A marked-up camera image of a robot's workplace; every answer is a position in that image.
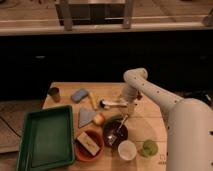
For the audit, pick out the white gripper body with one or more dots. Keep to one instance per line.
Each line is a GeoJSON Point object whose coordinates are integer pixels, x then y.
{"type": "Point", "coordinates": [129, 93]}

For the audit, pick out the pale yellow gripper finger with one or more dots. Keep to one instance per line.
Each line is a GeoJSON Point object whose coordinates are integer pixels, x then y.
{"type": "Point", "coordinates": [130, 108]}

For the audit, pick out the white dish brush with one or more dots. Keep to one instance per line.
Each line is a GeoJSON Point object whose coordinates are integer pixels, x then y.
{"type": "Point", "coordinates": [108, 104]}

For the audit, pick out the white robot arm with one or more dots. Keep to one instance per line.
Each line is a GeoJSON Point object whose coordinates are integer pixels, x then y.
{"type": "Point", "coordinates": [190, 123]}

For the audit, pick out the green plastic tray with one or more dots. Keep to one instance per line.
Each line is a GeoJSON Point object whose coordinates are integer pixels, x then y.
{"type": "Point", "coordinates": [47, 140]}

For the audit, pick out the brown grapes toy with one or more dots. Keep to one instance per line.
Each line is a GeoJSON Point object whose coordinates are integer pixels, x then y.
{"type": "Point", "coordinates": [139, 96]}

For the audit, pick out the green cucumber toy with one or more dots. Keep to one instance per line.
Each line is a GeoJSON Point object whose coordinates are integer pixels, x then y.
{"type": "Point", "coordinates": [114, 118]}

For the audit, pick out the dark brown bowl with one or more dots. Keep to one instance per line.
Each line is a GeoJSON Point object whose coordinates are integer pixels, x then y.
{"type": "Point", "coordinates": [108, 130]}

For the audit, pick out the apple toy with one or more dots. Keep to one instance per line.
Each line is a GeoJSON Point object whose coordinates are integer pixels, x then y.
{"type": "Point", "coordinates": [99, 119]}

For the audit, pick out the yellow banana toy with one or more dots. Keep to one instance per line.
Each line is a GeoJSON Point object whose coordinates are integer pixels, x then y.
{"type": "Point", "coordinates": [93, 100]}

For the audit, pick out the metal spoon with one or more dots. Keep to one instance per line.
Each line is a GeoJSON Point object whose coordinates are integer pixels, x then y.
{"type": "Point", "coordinates": [113, 137]}

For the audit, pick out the white cup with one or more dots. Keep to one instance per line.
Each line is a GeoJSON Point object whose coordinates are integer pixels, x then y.
{"type": "Point", "coordinates": [127, 150]}

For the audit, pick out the grey blue triangular cloth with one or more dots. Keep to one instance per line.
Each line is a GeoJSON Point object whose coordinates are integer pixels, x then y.
{"type": "Point", "coordinates": [85, 116]}

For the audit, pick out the green cup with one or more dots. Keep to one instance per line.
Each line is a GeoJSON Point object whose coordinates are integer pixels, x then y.
{"type": "Point", "coordinates": [149, 148]}

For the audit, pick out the blue sponge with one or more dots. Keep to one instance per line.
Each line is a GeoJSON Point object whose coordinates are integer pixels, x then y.
{"type": "Point", "coordinates": [79, 95]}

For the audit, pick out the orange bowl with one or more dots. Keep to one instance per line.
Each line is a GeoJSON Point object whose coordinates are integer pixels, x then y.
{"type": "Point", "coordinates": [82, 154]}

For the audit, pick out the wooden block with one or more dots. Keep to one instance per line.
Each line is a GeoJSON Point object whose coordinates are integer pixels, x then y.
{"type": "Point", "coordinates": [88, 143]}

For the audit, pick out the small brown cup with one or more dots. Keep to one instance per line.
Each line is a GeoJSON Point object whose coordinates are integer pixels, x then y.
{"type": "Point", "coordinates": [54, 93]}

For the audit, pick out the wooden chair frame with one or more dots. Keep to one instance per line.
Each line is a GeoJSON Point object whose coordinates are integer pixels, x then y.
{"type": "Point", "coordinates": [94, 12]}

